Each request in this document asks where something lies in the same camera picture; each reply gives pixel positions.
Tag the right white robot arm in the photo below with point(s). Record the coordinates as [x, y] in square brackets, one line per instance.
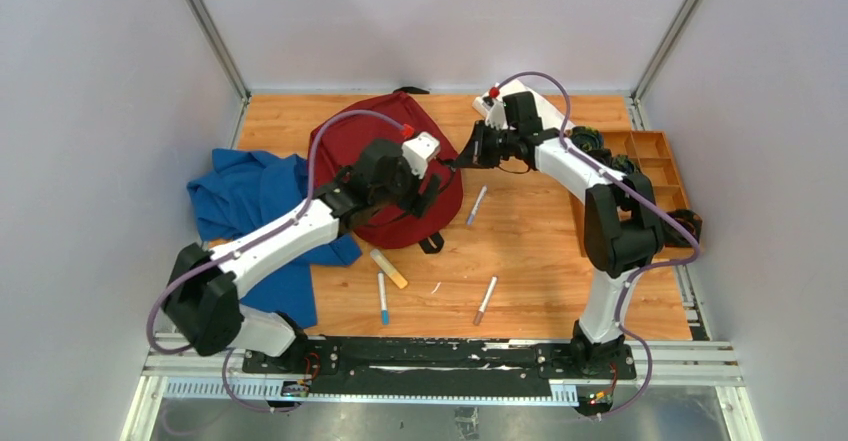
[622, 230]

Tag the red backpack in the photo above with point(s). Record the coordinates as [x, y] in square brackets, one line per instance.
[335, 145]

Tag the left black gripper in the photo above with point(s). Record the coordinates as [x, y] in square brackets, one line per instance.
[429, 192]

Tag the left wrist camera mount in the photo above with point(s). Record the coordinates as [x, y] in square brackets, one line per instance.
[419, 151]

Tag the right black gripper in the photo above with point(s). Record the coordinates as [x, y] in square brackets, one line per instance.
[475, 152]

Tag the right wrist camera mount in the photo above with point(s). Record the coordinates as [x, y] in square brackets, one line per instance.
[495, 113]

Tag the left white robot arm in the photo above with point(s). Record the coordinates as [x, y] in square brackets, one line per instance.
[205, 302]

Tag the orange compartment tray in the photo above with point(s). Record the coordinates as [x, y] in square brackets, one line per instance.
[652, 152]

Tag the brown capped marker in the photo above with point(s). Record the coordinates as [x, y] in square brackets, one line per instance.
[485, 301]

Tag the purple capped marker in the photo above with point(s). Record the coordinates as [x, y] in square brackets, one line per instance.
[476, 206]

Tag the blue capped marker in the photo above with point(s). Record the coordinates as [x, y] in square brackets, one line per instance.
[382, 293]

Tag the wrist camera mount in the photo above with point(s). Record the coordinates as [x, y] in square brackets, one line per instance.
[495, 113]
[419, 151]

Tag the orange highlighter marker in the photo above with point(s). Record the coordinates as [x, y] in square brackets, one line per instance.
[389, 269]

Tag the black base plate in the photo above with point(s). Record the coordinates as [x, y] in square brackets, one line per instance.
[440, 367]

